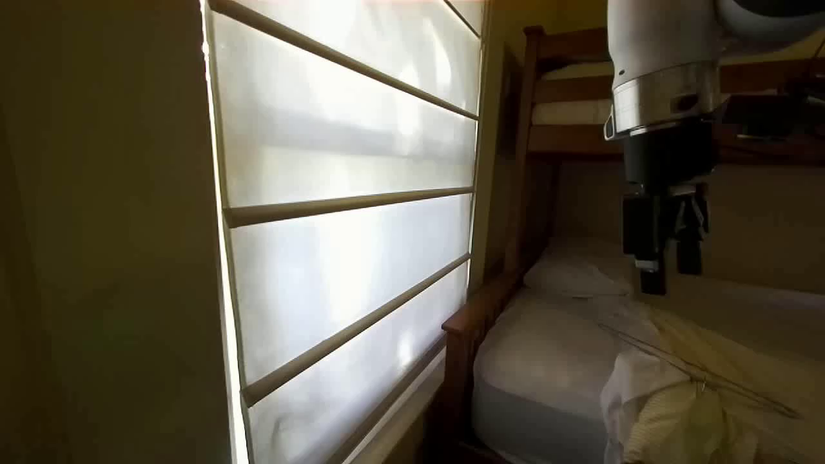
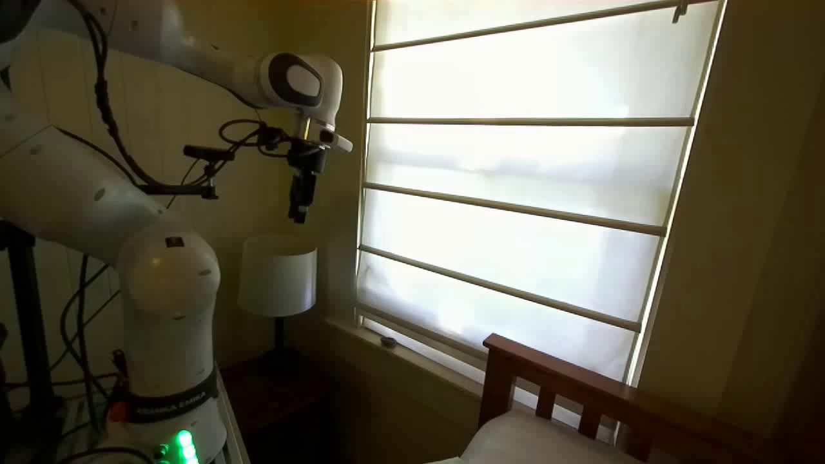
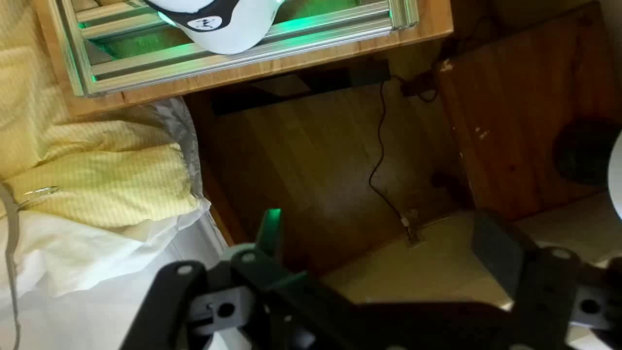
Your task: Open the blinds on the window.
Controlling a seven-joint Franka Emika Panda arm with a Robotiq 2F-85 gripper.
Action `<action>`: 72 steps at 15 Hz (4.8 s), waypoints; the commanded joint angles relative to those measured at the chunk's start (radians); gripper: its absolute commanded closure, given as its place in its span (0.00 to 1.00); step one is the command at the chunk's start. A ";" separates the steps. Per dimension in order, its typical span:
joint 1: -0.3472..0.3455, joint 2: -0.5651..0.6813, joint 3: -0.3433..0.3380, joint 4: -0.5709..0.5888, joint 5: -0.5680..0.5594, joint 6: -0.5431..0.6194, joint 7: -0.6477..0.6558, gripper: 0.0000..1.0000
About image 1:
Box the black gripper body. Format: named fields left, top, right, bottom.
left=621, top=117, right=718, bottom=197

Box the white roman window blind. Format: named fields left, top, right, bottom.
left=207, top=0, right=483, bottom=464

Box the white pillow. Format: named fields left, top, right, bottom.
left=525, top=236, right=632, bottom=299

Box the crumpled cream bed sheet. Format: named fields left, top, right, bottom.
left=598, top=299, right=825, bottom=464

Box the white fitted mattress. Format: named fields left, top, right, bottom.
left=472, top=278, right=825, bottom=464

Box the wooden bunk bed frame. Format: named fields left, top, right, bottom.
left=428, top=26, right=825, bottom=464

